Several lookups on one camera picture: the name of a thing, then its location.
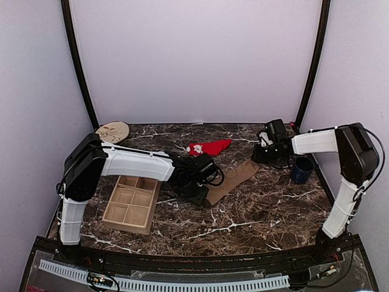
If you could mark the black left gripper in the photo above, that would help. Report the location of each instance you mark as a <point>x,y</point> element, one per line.
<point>197,199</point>

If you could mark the left black frame post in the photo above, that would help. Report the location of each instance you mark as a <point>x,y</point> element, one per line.
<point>75,55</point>

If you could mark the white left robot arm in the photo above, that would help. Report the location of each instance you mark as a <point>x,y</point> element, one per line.
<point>93,158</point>

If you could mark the tan ribbed sock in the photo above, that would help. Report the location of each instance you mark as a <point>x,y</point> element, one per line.
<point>232,178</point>

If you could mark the small green circuit board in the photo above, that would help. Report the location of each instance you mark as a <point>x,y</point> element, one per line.
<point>96,279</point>

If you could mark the red patterned sock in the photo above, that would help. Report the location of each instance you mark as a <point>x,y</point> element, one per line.
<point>211,148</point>

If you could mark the right black frame post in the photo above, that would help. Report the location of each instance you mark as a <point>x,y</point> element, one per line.
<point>315,61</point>

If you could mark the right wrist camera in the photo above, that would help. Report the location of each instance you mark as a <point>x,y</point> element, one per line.
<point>274,132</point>

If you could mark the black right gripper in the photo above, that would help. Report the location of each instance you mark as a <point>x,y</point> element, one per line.
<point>256,156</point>

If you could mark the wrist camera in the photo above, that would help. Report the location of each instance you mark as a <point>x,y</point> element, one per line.
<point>274,132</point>
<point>204,168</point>

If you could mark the white slotted cable duct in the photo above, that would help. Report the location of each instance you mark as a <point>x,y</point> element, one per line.
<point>150,281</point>

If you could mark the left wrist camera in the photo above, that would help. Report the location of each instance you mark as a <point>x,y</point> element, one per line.
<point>204,168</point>

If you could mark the wooden compartment tray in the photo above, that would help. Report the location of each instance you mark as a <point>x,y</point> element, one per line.
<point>132,204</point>

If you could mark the black frame post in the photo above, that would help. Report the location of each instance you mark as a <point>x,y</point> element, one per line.
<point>315,61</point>
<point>75,55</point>

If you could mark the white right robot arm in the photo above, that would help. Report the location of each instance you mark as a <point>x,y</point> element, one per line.
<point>360,163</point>

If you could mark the dark blue mug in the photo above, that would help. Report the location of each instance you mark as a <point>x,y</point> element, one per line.
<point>301,170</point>

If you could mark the black front rail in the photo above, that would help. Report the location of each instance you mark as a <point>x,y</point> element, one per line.
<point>112,262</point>

